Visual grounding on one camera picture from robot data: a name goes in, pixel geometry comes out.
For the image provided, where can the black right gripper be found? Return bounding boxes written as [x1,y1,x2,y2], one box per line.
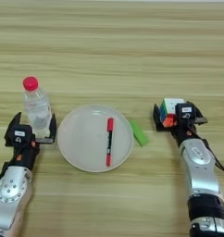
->
[153,101,208,147]

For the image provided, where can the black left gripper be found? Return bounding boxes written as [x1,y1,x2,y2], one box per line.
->
[4,111,57,170]

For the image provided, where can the multicoloured puzzle cube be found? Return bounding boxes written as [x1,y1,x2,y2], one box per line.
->
[159,97,186,128]

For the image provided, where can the clear bottle with red cap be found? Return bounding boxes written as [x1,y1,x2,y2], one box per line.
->
[21,76,53,138]

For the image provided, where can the green rectangular block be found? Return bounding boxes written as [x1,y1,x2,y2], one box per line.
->
[129,119,150,147]

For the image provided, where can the round white plate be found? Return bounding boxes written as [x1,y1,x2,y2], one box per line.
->
[56,104,134,173]

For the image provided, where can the red and black marker pen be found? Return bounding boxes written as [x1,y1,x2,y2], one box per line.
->
[106,118,115,168]

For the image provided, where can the black labelled box right gripper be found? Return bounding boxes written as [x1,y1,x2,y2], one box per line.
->
[174,102,197,123]

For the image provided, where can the black labelled box gripper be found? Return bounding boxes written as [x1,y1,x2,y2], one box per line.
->
[10,124,34,144]
[174,102,197,123]

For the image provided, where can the black labelled box left gripper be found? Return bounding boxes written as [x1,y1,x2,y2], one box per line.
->
[10,124,34,144]

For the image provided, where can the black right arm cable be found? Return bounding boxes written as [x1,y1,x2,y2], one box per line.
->
[189,121,224,178]

